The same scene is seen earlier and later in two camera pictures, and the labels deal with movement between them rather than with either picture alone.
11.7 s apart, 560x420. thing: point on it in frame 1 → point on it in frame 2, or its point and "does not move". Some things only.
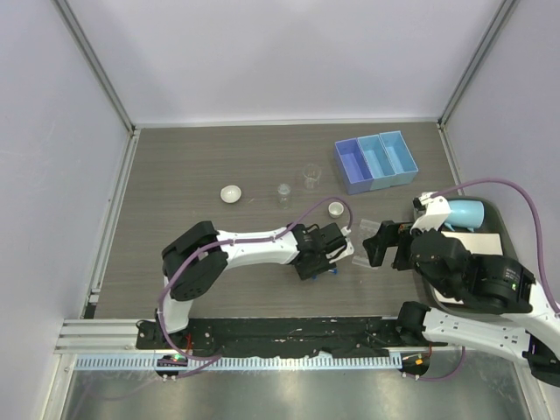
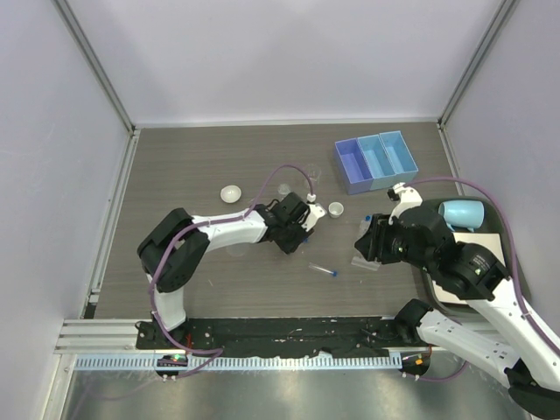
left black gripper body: x=318 y=267 → x=294 y=237
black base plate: x=288 y=336 does not move
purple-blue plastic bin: x=355 y=172 does not move
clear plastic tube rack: x=367 y=229 does not move
